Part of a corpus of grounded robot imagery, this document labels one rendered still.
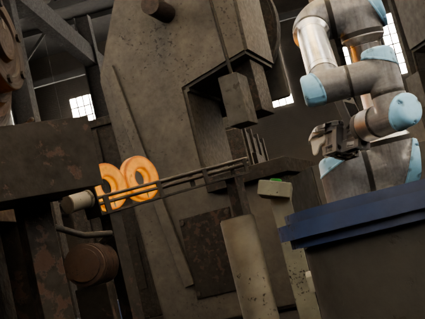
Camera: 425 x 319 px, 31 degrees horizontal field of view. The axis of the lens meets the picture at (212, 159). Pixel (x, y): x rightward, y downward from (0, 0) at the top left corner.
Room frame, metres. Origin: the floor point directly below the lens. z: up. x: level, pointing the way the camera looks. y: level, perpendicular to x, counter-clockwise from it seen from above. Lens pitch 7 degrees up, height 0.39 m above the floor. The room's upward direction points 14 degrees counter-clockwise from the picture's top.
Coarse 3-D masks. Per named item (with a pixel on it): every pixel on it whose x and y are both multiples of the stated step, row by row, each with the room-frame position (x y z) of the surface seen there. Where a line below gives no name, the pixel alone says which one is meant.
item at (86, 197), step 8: (80, 192) 2.35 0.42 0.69; (88, 192) 2.36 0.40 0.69; (64, 200) 2.32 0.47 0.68; (72, 200) 2.30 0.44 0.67; (80, 200) 2.33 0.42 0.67; (88, 200) 2.35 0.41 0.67; (64, 208) 2.33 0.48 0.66; (72, 208) 2.31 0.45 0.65; (80, 208) 2.34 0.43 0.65; (88, 208) 2.38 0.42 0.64
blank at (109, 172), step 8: (104, 168) 2.43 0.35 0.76; (112, 168) 2.46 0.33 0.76; (104, 176) 2.43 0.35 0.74; (112, 176) 2.45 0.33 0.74; (120, 176) 2.48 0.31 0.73; (112, 184) 2.47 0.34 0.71; (120, 184) 2.47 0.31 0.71; (120, 200) 2.46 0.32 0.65; (104, 208) 2.42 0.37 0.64; (112, 208) 2.43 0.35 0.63
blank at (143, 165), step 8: (128, 160) 2.52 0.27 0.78; (136, 160) 2.55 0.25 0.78; (144, 160) 2.58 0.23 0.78; (120, 168) 2.52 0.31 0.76; (128, 168) 2.51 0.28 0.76; (136, 168) 2.54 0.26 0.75; (144, 168) 2.57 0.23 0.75; (152, 168) 2.60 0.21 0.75; (128, 176) 2.51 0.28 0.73; (144, 176) 2.59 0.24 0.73; (152, 176) 2.59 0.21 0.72; (128, 184) 2.50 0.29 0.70; (136, 184) 2.53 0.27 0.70; (128, 192) 2.52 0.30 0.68; (152, 192) 2.58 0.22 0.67; (136, 200) 2.55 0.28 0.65; (144, 200) 2.55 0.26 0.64
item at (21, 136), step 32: (0, 128) 1.35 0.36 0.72; (32, 128) 1.38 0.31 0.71; (64, 128) 1.41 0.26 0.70; (0, 160) 1.35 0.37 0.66; (32, 160) 1.38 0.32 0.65; (64, 160) 1.41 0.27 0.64; (96, 160) 1.44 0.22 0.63; (0, 192) 1.34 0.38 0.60; (32, 192) 1.37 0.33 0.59; (64, 192) 1.46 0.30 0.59; (32, 224) 1.49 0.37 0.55; (32, 256) 1.48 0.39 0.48; (32, 288) 1.52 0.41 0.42; (64, 288) 1.51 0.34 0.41
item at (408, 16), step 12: (396, 0) 5.29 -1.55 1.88; (408, 0) 5.15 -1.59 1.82; (420, 0) 5.02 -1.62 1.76; (408, 12) 5.19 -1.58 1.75; (420, 12) 5.06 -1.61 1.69; (408, 24) 5.24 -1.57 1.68; (420, 24) 5.10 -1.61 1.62; (408, 36) 5.28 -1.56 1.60; (420, 36) 5.14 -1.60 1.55; (420, 48) 5.24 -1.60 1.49; (420, 72) 5.36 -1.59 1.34; (408, 84) 5.53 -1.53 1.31; (420, 84) 5.38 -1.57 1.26; (420, 96) 5.42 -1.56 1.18
